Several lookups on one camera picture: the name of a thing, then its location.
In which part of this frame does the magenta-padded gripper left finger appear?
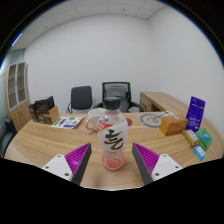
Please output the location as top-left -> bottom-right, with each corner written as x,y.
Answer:
40,142 -> 92,185

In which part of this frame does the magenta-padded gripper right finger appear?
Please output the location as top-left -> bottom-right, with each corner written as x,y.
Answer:
131,142 -> 184,185

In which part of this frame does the clear pink drink bottle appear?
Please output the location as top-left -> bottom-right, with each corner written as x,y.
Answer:
96,96 -> 129,172

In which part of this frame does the white printed leaflet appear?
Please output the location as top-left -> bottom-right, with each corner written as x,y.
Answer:
50,115 -> 85,130

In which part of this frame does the orange cardboard box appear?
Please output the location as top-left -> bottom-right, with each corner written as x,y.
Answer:
159,114 -> 189,136

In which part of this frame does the white ceramic mug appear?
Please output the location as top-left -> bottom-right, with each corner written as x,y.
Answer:
85,107 -> 105,133

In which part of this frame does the small yellow box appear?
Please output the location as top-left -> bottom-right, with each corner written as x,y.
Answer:
181,128 -> 201,148

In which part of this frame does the tan cardboard box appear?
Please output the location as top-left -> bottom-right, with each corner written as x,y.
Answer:
36,105 -> 61,125

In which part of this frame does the small blue packet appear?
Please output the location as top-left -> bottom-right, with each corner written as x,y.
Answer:
193,145 -> 207,162

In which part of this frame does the green packet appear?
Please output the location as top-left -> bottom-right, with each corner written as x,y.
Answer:
194,127 -> 213,152

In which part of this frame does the wooden side desk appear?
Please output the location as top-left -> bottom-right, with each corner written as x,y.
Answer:
139,91 -> 188,116

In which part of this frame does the black mesh office chair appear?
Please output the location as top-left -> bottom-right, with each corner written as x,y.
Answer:
93,81 -> 144,113

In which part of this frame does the dark printed carton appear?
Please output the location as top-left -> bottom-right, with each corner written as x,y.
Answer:
34,95 -> 56,116

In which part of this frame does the small dark brown carton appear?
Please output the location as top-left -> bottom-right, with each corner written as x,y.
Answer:
28,103 -> 38,123

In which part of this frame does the purple retail package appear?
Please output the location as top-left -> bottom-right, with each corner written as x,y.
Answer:
185,96 -> 206,132

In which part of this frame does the black armchair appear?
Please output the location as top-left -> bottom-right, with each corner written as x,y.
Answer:
0,116 -> 18,158

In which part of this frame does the grey backpack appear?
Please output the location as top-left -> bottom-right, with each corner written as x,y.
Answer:
105,85 -> 129,113

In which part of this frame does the wooden glass-door cabinet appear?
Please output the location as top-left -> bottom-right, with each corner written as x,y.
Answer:
4,61 -> 33,133

